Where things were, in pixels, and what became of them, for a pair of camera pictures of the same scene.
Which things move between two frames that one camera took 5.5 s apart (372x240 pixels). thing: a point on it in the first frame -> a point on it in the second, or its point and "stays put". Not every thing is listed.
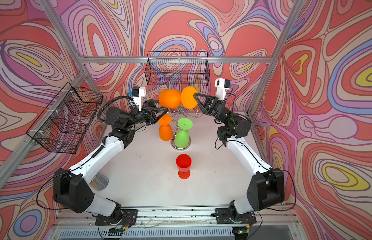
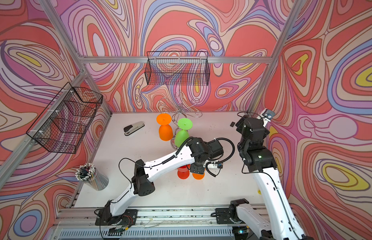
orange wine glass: (172, 98) -> (198, 176)
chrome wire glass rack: (178, 113) stays put
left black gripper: (145, 117) -> (198, 170)
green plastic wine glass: (182, 138) stays put
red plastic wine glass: (183, 163) stays put
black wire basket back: (177, 68) stays put
